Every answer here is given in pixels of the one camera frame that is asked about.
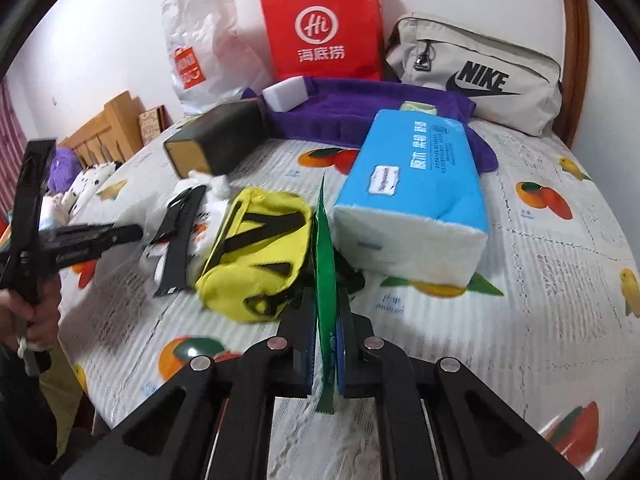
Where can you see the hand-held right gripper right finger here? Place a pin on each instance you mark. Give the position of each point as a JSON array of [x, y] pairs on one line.
[[343, 360]]

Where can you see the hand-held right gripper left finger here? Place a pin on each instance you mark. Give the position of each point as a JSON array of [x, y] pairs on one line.
[[307, 360]]

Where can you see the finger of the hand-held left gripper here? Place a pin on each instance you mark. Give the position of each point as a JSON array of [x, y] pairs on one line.
[[100, 237]]

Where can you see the green plastic packet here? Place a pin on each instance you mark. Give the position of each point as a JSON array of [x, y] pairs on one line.
[[324, 280]]

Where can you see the yellow and black pouch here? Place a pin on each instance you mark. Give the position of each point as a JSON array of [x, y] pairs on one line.
[[250, 240]]

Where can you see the blue tissue pack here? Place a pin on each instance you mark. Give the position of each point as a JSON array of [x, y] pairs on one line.
[[410, 185]]

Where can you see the person's left forearm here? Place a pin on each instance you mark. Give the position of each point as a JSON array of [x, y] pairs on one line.
[[20, 400]]

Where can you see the person's left hand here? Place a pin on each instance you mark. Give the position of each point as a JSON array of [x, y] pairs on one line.
[[45, 315]]

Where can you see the purple plush toy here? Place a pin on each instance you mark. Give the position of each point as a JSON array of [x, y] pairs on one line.
[[64, 167]]

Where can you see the striped curtain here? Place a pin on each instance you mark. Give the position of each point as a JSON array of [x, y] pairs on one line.
[[10, 150]]

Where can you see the spotted white pillow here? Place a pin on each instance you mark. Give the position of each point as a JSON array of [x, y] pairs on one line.
[[87, 185]]

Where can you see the white paper sheet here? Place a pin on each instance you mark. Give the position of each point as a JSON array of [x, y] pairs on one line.
[[207, 225]]

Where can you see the light wooden headboard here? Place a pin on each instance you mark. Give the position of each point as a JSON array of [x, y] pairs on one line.
[[110, 125]]

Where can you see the patterned brown box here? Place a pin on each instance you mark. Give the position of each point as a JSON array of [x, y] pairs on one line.
[[152, 124]]

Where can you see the dark green tin box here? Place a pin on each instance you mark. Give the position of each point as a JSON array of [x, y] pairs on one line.
[[220, 135]]

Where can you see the white plastic bag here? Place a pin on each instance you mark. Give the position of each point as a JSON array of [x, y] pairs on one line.
[[200, 35]]

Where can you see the white sponge block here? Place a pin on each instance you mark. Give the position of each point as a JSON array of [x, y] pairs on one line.
[[285, 92]]

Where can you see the purple towel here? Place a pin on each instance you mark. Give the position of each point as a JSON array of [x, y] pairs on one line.
[[330, 110]]

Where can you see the pale green packet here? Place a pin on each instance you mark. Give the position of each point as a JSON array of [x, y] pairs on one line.
[[419, 106]]

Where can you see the red paper bag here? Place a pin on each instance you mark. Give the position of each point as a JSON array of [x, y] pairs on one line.
[[320, 25]]

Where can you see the beige sling bag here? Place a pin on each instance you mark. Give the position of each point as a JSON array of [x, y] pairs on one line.
[[475, 60]]

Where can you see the brown wooden bed frame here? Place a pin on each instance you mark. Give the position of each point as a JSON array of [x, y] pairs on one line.
[[575, 50]]

